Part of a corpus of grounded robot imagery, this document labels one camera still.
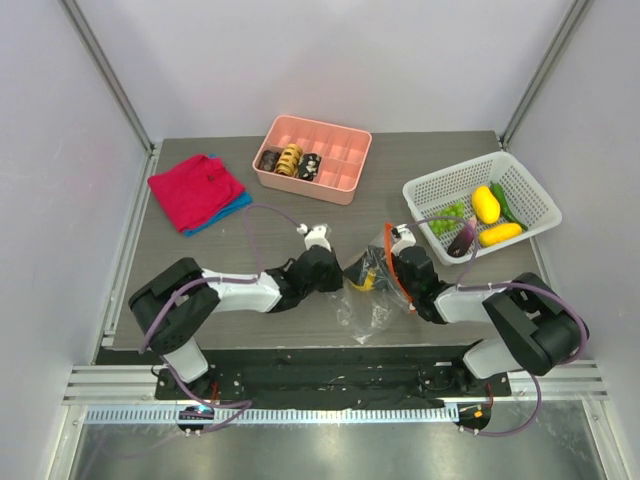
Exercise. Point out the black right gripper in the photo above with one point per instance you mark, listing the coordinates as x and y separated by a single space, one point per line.
403 267

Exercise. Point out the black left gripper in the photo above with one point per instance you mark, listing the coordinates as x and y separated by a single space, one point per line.
337 279

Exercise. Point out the green fake grapes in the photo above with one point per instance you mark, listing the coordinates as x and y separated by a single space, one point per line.
446 221

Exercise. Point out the yellow fake bell pepper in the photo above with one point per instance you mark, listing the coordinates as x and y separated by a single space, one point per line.
368 283

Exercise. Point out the clear zip top bag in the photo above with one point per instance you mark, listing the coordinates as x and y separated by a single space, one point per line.
365 314

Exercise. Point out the purple fake eggplant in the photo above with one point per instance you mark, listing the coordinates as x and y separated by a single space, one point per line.
464 239

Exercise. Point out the yellow fake mango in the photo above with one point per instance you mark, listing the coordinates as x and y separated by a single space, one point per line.
499 234

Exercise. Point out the yellow fake lemon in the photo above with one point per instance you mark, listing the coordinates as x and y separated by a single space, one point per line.
485 205

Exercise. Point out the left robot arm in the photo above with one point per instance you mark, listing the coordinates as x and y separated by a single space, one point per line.
172 307

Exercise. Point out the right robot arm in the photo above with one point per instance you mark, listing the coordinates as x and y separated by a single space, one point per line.
535 330

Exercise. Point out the black sprinkled fake pastry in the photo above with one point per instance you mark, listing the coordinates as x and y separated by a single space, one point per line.
308 166

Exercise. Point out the yellow striped fake donut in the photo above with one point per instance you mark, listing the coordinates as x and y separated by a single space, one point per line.
288 161

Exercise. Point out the green fake chili pepper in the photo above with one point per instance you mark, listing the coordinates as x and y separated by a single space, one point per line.
499 193

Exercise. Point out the dark chocolate fake donut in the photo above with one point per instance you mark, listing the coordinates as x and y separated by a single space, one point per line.
268 160

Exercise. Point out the blue folded cloth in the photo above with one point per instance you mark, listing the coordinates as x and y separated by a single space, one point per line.
212 193

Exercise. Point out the pink compartment tray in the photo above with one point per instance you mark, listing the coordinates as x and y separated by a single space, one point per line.
343 150

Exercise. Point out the white plastic basket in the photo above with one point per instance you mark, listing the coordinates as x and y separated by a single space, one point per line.
431 193

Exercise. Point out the pink folded cloth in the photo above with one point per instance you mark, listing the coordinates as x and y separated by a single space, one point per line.
168 188

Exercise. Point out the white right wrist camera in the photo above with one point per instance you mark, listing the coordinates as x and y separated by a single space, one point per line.
402 238

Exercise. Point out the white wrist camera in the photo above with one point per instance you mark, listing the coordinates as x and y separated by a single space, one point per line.
402 238
315 236

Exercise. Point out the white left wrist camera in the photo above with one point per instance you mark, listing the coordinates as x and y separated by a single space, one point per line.
315 236

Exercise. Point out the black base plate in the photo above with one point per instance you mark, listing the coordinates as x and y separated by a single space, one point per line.
384 378

